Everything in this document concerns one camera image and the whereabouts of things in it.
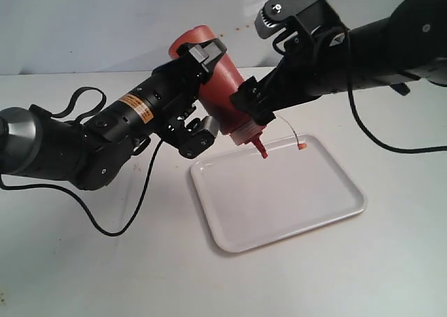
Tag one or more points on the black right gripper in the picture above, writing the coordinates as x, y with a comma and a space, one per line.
294, 81

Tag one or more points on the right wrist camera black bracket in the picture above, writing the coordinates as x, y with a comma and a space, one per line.
275, 15

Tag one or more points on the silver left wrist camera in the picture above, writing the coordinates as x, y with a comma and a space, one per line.
194, 144

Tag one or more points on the white rectangular plastic tray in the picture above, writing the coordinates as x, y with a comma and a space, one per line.
249, 201

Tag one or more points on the red ketchup squeeze bottle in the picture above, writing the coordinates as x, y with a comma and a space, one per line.
215, 94

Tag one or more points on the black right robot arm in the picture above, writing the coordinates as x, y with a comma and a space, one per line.
407, 46

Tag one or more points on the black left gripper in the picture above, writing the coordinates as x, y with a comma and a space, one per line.
174, 87

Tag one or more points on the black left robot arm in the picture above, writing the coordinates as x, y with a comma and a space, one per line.
90, 150

